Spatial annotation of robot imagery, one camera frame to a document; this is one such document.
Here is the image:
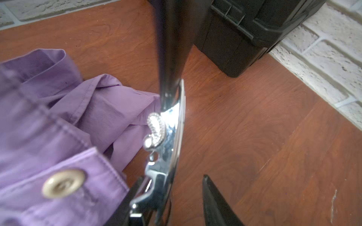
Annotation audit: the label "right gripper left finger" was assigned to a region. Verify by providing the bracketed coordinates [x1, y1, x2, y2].
[104, 176, 146, 226]

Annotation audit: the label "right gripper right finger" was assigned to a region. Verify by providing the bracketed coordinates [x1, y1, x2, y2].
[202, 174, 245, 226]

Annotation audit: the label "purple trousers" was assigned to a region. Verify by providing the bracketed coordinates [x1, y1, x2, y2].
[1, 49, 160, 226]

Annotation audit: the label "black leather belt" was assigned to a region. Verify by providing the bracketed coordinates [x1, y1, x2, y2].
[126, 1, 212, 226]

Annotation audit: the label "black plastic toolbox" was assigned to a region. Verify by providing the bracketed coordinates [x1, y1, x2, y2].
[194, 0, 325, 78]

